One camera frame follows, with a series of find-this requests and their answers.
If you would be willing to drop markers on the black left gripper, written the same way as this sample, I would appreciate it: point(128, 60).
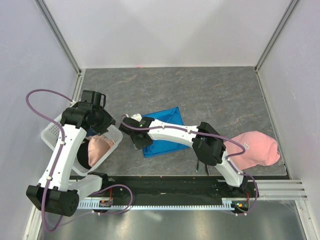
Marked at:
point(107, 121)

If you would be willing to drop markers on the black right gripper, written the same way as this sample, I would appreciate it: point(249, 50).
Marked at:
point(137, 145)

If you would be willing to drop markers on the blue cloth napkin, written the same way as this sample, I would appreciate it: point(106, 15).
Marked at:
point(165, 141)

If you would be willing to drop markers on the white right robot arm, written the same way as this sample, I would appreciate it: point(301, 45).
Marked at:
point(210, 148)

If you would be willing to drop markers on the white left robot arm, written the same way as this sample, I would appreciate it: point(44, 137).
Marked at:
point(53, 192)

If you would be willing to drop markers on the pink cap in basket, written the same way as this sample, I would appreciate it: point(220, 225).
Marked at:
point(98, 146)

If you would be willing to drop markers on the black cloth in basket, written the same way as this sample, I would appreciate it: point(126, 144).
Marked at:
point(82, 154)

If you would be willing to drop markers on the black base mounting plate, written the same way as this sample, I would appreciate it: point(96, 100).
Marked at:
point(174, 190)

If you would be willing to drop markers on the white plastic perforated basket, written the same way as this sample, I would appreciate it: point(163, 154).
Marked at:
point(73, 137)

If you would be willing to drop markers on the pink baseball cap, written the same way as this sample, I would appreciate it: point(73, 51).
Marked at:
point(260, 149)

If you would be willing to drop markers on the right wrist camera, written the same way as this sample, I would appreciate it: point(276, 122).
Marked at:
point(137, 117)

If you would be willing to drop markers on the light blue cable duct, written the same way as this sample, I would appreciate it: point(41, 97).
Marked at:
point(103, 204)

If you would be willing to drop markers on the left aluminium frame post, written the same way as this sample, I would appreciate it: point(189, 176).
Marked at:
point(46, 13)

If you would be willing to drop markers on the aluminium frame post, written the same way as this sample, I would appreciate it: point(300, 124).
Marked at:
point(46, 13)
point(276, 33)

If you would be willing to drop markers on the right aluminium frame post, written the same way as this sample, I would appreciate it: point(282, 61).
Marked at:
point(276, 33)

